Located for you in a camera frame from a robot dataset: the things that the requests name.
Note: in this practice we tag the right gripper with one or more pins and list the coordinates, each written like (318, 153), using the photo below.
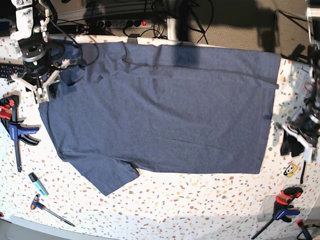
(42, 85)

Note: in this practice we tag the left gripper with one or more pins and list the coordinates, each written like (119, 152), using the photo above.
(296, 142)

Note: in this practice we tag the blue grey T-shirt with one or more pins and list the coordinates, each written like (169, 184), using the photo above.
(168, 109)

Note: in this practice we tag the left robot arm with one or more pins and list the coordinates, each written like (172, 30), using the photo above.
(303, 132)

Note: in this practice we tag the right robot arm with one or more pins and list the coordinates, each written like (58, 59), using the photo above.
(42, 58)

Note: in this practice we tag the yellow face sticker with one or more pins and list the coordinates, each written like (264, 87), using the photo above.
(290, 170)

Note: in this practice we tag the black TV remote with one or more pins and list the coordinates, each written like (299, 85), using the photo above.
(7, 69)

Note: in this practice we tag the blue black bar clamp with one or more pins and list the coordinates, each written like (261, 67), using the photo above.
(9, 119)

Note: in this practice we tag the red black bar clamp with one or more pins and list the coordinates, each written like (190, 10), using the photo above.
(282, 207)

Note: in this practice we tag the white power strip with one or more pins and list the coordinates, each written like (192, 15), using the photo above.
(118, 24)

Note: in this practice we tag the teal highlighter pen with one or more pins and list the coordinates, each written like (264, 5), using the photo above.
(38, 184)

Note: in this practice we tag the dark grey table clip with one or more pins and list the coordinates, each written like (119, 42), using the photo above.
(133, 38)

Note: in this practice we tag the patterned terrazzo table cloth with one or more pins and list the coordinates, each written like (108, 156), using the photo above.
(155, 206)

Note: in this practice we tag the orange T-handle hex key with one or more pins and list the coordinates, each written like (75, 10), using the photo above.
(36, 204)

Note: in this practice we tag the white table leg post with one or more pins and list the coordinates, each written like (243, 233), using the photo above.
(171, 24)

